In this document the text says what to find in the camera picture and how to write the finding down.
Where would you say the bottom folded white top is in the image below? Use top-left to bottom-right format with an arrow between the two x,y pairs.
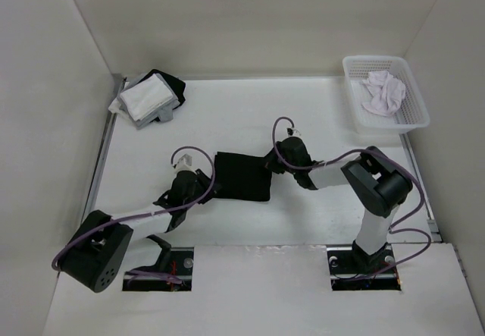
108,98 -> 130,120

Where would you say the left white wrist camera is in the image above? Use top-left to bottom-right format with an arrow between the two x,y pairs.
174,154 -> 193,174

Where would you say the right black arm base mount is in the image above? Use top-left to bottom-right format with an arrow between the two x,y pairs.
327,245 -> 401,291

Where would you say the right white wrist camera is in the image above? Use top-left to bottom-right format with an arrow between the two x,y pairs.
286,127 -> 302,138

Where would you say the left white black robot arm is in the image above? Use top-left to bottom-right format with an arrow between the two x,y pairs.
54,169 -> 221,293

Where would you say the folded white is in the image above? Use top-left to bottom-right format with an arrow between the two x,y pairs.
119,75 -> 174,121
108,98 -> 130,120

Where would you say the folded grey top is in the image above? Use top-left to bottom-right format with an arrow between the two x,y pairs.
117,83 -> 177,130

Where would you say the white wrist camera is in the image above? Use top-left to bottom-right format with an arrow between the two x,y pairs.
174,154 -> 193,174
286,127 -> 302,138

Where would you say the folded black top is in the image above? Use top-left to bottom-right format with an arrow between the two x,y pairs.
130,69 -> 186,110

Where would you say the white plastic basket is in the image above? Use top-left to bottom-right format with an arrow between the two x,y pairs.
343,55 -> 430,135

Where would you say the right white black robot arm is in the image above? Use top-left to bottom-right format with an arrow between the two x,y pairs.
264,137 -> 413,275

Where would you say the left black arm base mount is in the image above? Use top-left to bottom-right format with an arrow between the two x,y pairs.
122,234 -> 195,293

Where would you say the white crumpled tank top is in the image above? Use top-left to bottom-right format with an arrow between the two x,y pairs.
361,71 -> 406,117

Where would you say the black tank top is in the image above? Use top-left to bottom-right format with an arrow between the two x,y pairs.
214,152 -> 272,202

